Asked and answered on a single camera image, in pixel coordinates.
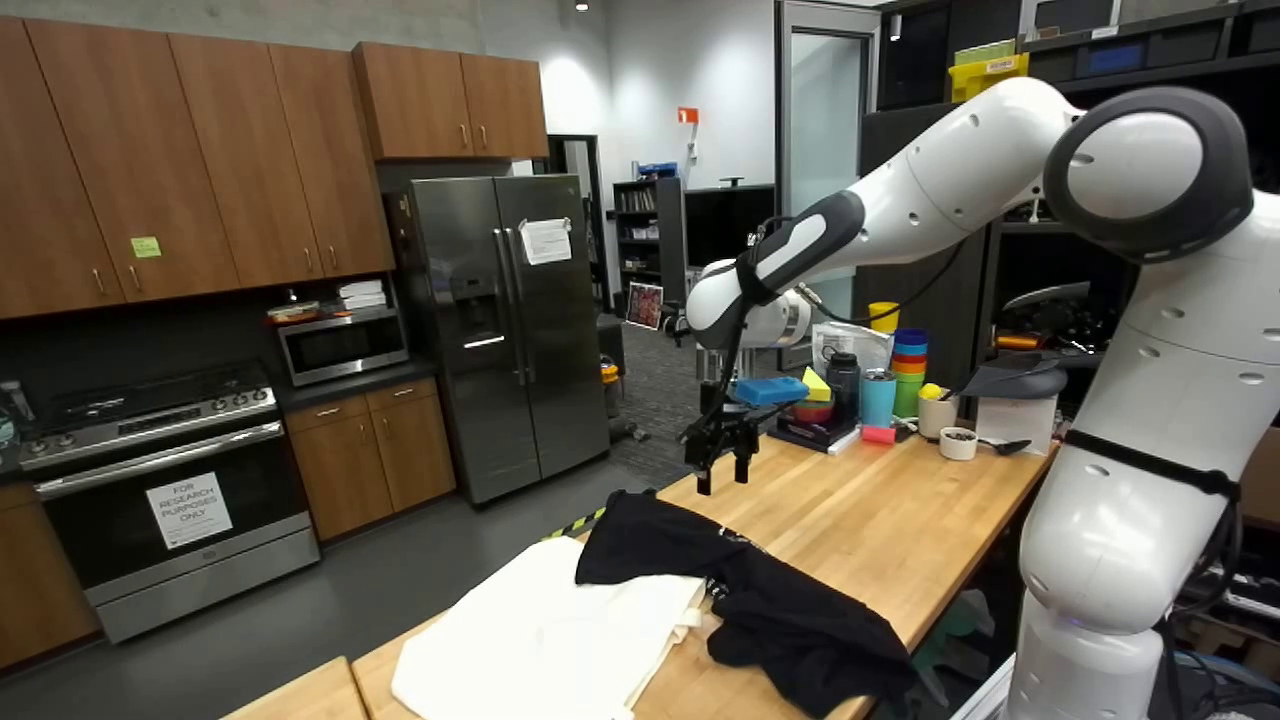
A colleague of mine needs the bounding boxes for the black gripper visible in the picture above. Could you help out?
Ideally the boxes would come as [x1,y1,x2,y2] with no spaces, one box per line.
[686,411,756,496]

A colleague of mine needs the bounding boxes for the black shirt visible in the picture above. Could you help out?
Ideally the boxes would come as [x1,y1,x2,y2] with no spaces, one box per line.
[576,491,917,717]

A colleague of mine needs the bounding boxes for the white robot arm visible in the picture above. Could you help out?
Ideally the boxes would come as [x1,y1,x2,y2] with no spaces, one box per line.
[690,76,1280,720]

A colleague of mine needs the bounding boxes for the black water bottle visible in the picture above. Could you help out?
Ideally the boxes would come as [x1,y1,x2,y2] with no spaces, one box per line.
[829,352,861,425]

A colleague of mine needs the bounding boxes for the teal tumbler cup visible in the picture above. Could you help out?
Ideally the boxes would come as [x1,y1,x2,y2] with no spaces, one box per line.
[861,377,896,425]

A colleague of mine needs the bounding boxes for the stacked colourful cups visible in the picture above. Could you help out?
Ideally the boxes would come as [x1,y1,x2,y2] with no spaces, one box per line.
[894,328,930,416]

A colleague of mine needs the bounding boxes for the white mug yellow item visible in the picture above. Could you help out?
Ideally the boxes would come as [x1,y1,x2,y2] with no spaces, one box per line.
[917,385,957,440]

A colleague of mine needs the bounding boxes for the white bowl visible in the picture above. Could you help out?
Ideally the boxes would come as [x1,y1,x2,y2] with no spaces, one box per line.
[941,427,981,459]

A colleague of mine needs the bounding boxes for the white folded cloth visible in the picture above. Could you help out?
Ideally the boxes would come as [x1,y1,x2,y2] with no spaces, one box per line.
[391,538,706,720]

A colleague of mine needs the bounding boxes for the white paper on refrigerator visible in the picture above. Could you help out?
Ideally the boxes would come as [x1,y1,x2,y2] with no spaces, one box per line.
[520,217,572,263]

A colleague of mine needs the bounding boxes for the stainless steel refrigerator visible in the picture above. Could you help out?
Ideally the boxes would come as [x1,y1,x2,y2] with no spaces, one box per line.
[389,178,609,504]

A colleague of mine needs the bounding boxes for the wooden lower cabinet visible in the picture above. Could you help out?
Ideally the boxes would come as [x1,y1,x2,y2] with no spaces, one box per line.
[285,381,458,540]

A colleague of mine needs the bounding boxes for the silver microwave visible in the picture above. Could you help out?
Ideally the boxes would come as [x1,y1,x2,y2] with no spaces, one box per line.
[278,308,409,389]

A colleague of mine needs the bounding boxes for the yellow storage bin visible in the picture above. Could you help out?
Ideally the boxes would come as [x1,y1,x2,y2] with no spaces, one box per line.
[948,52,1027,104]

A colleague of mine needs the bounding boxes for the stainless steel oven range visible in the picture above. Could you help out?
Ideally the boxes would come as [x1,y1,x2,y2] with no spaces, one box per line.
[20,372,321,644]

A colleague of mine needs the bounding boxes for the wooden upper cabinets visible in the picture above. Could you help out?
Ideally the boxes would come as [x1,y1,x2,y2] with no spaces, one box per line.
[0,17,547,321]

